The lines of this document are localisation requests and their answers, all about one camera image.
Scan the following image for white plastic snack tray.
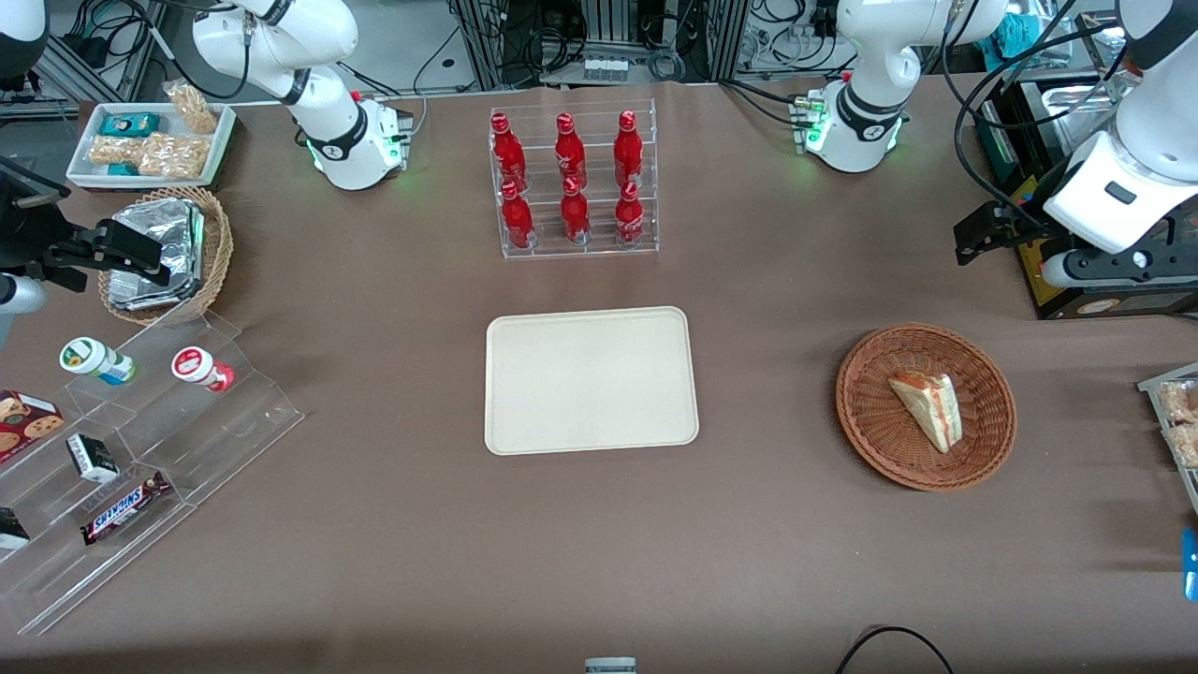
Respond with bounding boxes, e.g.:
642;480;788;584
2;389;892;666
66;101;237;190

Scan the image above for clear peanut snack bag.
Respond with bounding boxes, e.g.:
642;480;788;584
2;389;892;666
163;81;219;135

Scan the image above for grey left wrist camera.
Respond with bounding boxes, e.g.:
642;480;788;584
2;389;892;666
1041;249;1158;288

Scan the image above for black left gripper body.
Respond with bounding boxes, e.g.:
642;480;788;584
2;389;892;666
1076;213;1198;287

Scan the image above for deep wicker basket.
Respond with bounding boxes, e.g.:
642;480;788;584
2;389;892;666
97;186;234;327

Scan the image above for red cola bottle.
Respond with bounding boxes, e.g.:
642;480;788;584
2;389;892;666
500;181;537;251
612;110;646;190
553;112;589;190
490;112;531;194
559;176;592;247
614;181;646;248

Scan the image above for snickers chocolate bar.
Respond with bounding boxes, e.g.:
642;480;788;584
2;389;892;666
80;470;172;547

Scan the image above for triangular sandwich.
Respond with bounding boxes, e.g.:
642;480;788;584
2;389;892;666
887;371;963;455

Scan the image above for green label yogurt bottle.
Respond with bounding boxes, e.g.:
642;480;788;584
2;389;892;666
60;337;136;387

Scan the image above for large rice cracker bag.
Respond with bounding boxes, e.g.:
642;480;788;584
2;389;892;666
138;133;211;180

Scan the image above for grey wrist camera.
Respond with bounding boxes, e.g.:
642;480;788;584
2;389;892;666
1041;249;1158;288
0;274;49;317

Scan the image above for beige plastic tray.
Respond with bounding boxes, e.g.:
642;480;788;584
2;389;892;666
484;306;700;457

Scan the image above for red cookie box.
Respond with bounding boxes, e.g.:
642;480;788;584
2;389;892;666
0;389;66;463

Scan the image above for small rice cracker bag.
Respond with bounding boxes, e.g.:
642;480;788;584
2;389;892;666
88;136;141;169

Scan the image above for red label yogurt bottle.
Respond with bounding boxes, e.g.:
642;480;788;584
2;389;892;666
171;346;236;393

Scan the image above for shallow brown wicker basket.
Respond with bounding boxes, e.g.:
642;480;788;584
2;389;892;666
835;323;1018;492

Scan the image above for small black white box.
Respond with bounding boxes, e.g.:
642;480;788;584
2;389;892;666
66;433;121;485

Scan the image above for teal cloth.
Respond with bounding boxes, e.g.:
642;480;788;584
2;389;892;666
990;9;1037;59

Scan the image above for clear acrylic bottle rack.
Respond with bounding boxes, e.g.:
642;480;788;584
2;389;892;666
488;97;661;261

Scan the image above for grey-edged snack tray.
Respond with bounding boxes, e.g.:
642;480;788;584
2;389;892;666
1136;362;1198;517

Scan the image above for silver metal tray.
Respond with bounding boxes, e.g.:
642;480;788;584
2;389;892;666
1020;81;1130;134

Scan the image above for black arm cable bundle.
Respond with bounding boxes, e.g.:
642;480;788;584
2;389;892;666
939;0;1138;240

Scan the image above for teal snack box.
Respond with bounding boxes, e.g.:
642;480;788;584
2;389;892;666
98;112;161;139

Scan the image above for clear acrylic stepped shelf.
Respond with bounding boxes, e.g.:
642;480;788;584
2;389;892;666
0;312;306;637

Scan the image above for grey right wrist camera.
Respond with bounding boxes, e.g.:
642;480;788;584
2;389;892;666
0;274;49;317

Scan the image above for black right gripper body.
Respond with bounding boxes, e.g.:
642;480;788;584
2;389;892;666
0;154;74;275

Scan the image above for black loop cable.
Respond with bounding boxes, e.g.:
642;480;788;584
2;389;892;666
835;625;955;674

